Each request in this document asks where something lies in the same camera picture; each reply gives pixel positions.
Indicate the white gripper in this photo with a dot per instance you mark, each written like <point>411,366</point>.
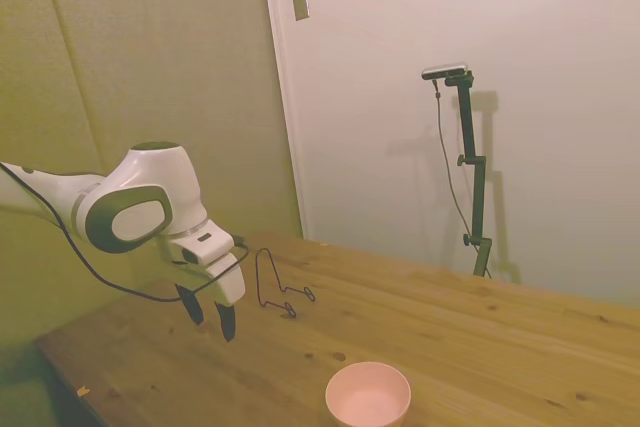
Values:
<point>229,277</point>

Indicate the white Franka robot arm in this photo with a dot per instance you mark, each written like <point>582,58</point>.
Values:
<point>150,172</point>

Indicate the yellow tape scrap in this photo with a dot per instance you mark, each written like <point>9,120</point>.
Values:
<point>83,390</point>

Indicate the grey camera on stand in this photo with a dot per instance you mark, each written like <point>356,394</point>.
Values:
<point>445,71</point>

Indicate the black jointed camera stand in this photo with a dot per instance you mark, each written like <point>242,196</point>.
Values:
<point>470,132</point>

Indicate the pink bowl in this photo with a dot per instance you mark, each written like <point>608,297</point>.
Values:
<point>367,397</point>

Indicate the grey wall switch plate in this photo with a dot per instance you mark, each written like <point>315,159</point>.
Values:
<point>300,2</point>

